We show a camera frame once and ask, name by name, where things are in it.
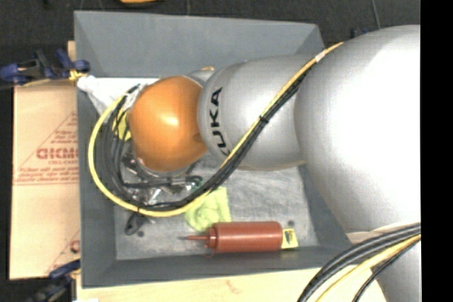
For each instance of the brown cardboard board, red print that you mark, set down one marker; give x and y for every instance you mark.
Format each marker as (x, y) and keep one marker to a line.
(42, 215)

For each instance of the yellow and black small packet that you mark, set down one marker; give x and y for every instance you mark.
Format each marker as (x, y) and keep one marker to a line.
(290, 238)

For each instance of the red-brown squeeze bottle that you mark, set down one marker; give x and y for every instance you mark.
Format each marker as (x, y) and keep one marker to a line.
(247, 237)

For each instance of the yellow-green object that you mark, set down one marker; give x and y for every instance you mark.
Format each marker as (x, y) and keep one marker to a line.
(124, 131)

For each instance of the yellow-green cloth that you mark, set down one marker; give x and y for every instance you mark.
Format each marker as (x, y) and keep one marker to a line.
(212, 212)

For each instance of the grey metal bin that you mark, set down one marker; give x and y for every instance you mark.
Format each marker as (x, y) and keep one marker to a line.
(184, 46)

